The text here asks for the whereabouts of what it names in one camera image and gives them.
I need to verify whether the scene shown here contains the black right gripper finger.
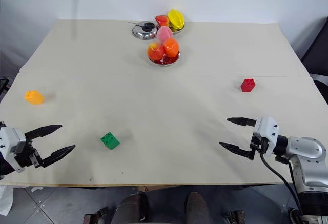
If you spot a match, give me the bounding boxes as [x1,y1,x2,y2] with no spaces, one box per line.
[226,117,257,128]
[218,141,253,160]

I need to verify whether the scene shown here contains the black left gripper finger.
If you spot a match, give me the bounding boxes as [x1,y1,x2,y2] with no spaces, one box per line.
[40,144,76,169]
[25,124,63,141]

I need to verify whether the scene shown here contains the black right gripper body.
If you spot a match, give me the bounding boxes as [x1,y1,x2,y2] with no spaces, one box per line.
[249,132,268,161]

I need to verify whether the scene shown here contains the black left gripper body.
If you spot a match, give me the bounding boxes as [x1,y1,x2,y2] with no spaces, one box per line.
[14,141,43,170]

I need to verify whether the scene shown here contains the orange toy brick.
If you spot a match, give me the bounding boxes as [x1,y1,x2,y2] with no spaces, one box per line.
[24,90,45,106]

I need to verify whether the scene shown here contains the red toy brick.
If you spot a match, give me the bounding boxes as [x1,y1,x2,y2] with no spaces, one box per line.
[240,78,257,93]

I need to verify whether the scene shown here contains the white plastic bag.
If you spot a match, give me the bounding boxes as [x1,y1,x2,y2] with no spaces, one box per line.
[0,185,15,217]

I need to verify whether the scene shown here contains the green toy brick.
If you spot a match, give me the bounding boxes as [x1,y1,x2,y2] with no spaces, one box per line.
[99,131,121,151]

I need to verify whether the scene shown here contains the black object at table side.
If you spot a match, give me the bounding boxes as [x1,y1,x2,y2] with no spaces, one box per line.
[0,76,10,97]

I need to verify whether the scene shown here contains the dark rounded shape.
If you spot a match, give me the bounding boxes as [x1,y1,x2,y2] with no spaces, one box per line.
[118,192,150,224]
[184,191,214,224]

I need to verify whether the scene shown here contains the brown cardboard piece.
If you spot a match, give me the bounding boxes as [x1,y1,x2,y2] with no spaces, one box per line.
[136,186,165,193]

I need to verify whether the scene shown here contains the orange toy fruit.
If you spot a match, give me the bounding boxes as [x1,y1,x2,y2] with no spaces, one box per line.
[162,38,180,58]

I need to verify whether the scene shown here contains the steel plate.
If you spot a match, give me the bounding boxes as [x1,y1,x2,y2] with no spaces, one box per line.
[169,23,186,35]

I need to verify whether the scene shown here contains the red yellow toy apple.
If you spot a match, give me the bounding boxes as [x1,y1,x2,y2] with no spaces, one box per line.
[146,42,165,62]

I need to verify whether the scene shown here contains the pink toy peach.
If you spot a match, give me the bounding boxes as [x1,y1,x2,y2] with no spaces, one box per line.
[156,26,173,44]

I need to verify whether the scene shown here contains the yellow toy starfruit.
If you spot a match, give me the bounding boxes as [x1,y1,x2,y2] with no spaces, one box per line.
[167,9,186,31]

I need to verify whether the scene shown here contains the red toy fruit piece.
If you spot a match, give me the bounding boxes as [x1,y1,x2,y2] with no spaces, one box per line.
[155,15,171,28]

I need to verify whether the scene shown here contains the steel pot lid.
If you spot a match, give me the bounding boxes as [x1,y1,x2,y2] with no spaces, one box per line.
[132,20,158,40]

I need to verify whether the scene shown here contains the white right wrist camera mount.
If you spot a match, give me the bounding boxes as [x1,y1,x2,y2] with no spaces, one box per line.
[253,117,280,156]

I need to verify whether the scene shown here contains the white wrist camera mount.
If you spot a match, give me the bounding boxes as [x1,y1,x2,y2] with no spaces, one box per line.
[0,127,27,173]
[253,117,280,156]

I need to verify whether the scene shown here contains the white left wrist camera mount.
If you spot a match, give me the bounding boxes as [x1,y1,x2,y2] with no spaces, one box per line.
[0,127,27,173]

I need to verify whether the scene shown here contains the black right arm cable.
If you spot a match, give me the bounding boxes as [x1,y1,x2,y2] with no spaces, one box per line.
[259,152,304,213]

